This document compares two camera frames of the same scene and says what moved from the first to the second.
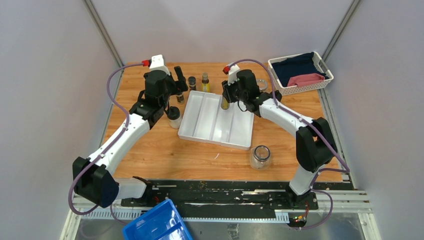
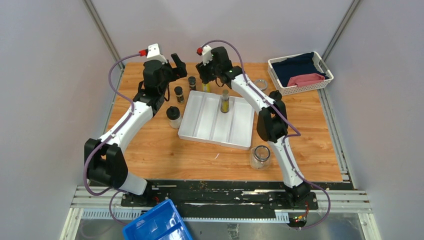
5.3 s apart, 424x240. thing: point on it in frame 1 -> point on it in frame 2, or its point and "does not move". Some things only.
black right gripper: x=227 y=91 -> x=203 y=70
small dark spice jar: x=180 y=98 does not move
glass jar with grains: x=262 y=84 does not move
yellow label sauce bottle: x=205 y=82 does not move
